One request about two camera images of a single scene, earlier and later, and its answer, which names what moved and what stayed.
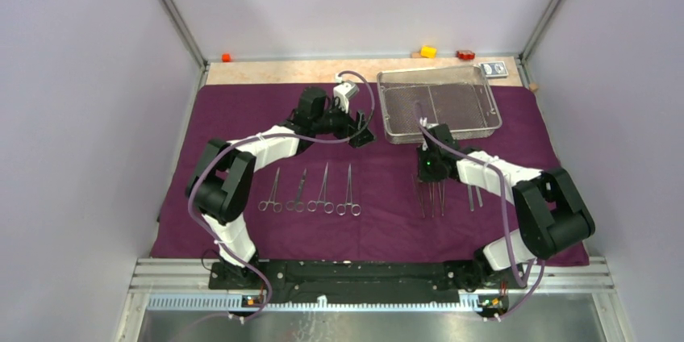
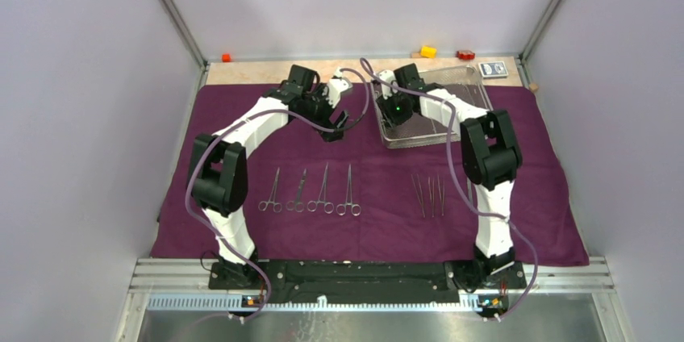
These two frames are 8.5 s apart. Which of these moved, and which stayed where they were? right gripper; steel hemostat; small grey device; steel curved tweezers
Moved: right gripper
Stayed: steel hemostat; steel curved tweezers; small grey device
